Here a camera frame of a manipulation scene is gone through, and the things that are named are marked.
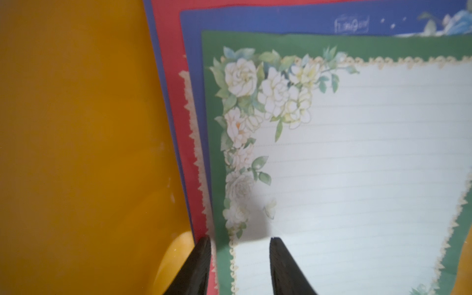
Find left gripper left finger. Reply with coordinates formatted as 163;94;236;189
163;236;211;295

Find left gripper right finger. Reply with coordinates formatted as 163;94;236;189
269;237;317;295

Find yellow plastic storage tray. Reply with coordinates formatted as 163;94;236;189
1;1;189;295

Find stack of stationery papers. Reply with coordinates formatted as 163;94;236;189
145;1;472;295

